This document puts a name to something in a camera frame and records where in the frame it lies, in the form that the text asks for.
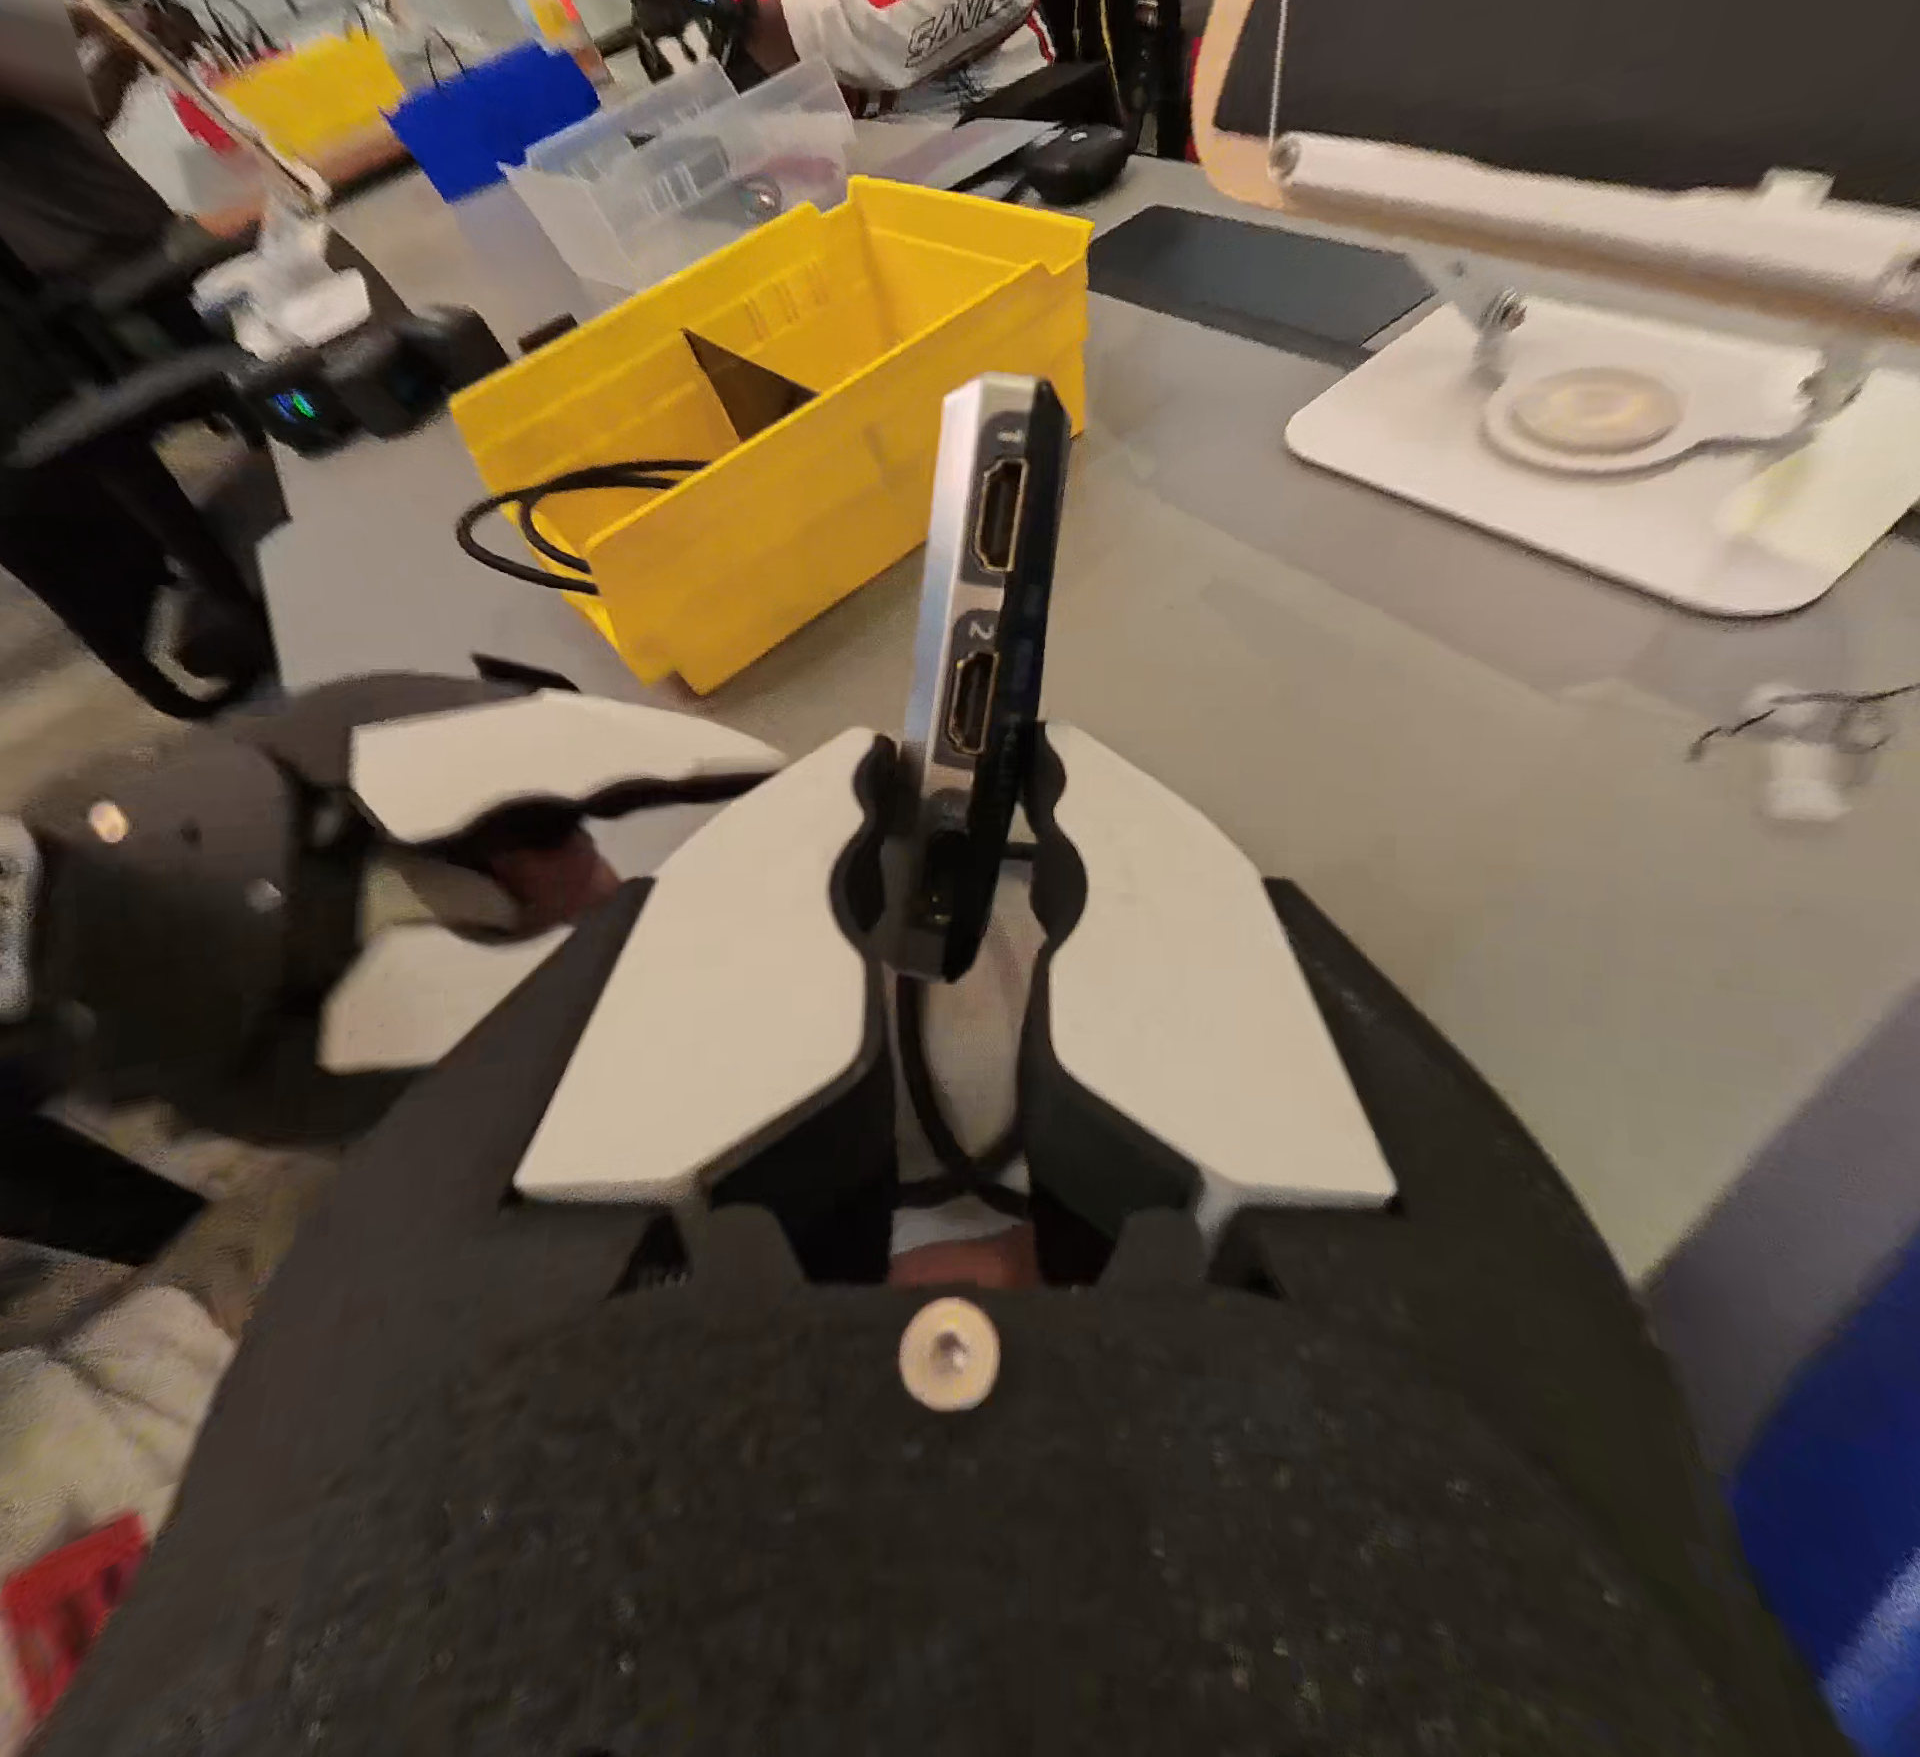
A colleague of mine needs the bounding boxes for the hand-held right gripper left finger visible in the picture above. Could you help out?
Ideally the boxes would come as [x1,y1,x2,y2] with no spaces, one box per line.
[515,725,906,1283]

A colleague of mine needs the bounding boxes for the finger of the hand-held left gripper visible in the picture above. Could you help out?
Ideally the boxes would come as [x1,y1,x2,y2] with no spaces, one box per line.
[319,870,584,1075]
[349,689,788,849]

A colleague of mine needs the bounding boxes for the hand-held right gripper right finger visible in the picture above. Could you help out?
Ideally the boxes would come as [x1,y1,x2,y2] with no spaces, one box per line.
[1020,721,1399,1288]

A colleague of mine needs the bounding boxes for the black switch cable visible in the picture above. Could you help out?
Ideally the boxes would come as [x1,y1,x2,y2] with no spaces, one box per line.
[892,973,1036,1216]

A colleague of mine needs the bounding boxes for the yellow plastic bin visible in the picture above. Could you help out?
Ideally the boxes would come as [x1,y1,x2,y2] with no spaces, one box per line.
[451,173,1094,697]

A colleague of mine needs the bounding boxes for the silver HDMI switch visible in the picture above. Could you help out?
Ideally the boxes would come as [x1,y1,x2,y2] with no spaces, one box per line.
[877,373,1075,986]

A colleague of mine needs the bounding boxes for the grey desk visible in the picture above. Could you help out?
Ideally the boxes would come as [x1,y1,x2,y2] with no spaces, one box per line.
[255,115,1920,1292]

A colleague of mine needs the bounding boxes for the black desk mat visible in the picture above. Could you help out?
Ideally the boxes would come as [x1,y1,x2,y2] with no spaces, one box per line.
[1088,204,1440,366]

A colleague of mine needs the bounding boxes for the black bin divider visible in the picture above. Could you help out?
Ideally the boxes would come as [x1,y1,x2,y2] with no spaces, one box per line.
[682,329,820,445]

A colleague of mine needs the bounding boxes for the white cloth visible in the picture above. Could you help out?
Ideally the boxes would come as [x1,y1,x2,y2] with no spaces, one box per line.
[0,1277,235,1541]

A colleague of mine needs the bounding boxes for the blue bag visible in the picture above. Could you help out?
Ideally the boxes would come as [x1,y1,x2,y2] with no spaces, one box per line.
[388,38,606,202]

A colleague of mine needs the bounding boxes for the clear plastic container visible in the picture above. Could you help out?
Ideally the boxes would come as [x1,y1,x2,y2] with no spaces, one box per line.
[503,59,860,289]

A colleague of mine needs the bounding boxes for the white tablet stand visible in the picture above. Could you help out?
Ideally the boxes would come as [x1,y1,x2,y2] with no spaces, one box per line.
[1275,129,1920,619]

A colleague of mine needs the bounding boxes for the yellow bag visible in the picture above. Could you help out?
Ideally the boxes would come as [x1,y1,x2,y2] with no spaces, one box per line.
[222,28,409,162]

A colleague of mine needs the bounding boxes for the red packet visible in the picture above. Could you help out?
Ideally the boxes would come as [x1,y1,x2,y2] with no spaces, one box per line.
[0,1514,152,1707]

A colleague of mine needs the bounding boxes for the black computer mouse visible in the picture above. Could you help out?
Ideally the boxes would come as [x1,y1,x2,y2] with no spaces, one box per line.
[1033,121,1130,208]

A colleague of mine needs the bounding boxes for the blue plastic bin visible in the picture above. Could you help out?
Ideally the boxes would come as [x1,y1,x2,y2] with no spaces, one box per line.
[1725,1225,1920,1757]

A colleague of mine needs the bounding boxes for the black braided HDMI cable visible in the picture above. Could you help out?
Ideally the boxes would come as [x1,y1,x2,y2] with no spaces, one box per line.
[459,460,709,594]

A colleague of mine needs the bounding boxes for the black camera device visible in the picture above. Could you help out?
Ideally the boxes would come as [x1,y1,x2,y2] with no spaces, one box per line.
[227,303,508,457]

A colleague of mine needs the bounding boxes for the small wire clip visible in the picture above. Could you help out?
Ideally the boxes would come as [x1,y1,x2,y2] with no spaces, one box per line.
[1686,680,1920,825]

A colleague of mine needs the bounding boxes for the thin tether cord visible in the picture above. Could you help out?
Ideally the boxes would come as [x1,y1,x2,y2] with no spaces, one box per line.
[1265,0,1347,181]

